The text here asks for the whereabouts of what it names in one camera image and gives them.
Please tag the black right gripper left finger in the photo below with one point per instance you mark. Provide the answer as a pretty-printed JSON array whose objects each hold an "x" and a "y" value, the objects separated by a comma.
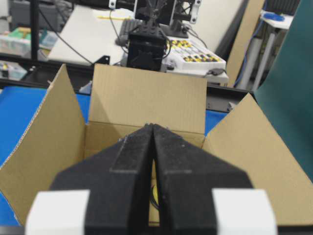
[{"x": 105, "y": 194}]

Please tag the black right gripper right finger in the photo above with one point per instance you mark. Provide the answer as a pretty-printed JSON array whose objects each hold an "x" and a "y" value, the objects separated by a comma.
[{"x": 201, "y": 194}]

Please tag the brown cardboard box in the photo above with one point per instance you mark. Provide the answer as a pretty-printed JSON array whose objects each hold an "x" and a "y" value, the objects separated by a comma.
[{"x": 122, "y": 100}]

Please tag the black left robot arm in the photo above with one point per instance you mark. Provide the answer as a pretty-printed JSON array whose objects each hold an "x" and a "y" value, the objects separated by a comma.
[{"x": 148, "y": 43}]

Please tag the white desk surface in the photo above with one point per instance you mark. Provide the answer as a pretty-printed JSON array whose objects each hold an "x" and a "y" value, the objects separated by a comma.
[{"x": 90, "y": 34}]

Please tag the white control box with buttons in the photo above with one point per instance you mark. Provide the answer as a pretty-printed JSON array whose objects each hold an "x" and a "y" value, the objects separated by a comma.
[{"x": 188, "y": 55}]

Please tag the dark green board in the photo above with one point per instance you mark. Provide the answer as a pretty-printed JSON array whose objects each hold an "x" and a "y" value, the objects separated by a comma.
[{"x": 286, "y": 96}]

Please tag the blue table cloth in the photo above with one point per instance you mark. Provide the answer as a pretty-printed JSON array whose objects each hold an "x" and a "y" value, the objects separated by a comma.
[{"x": 17, "y": 108}]

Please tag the black vertical pole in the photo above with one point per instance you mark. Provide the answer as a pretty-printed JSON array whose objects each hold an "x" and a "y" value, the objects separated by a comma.
[{"x": 34, "y": 21}]

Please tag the leaning cardboard sheet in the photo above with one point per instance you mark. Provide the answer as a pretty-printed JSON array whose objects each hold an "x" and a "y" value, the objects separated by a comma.
[{"x": 246, "y": 30}]

